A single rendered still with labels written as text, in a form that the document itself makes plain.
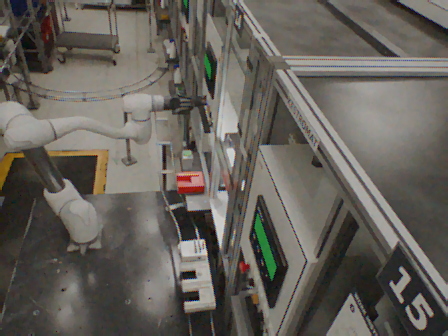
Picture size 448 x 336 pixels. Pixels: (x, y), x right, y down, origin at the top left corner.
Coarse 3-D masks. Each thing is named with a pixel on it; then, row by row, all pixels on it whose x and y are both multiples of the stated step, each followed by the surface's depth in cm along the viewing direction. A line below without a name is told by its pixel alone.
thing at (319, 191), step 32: (288, 128) 96; (288, 160) 97; (320, 192) 79; (320, 224) 80; (352, 256) 68; (352, 288) 67; (256, 320) 134; (320, 320) 82; (352, 320) 68; (384, 320) 59
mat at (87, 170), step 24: (0, 168) 348; (24, 168) 350; (72, 168) 356; (96, 168) 360; (0, 192) 323; (24, 192) 326; (96, 192) 335; (0, 216) 303; (24, 216) 305; (0, 240) 285; (0, 264) 270; (0, 288) 255; (0, 312) 243
